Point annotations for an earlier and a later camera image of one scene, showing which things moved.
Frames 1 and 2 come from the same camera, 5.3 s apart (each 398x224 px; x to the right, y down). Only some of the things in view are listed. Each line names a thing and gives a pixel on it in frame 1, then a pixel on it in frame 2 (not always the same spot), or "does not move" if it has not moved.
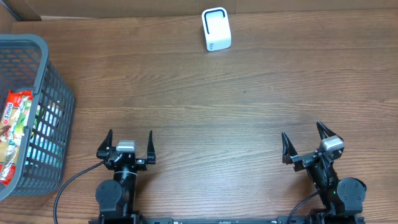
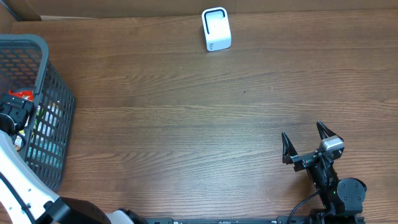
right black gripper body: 305,160 does not move
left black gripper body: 125,158 → 14,112
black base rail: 227,219 does not move
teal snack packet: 42,149 does not move
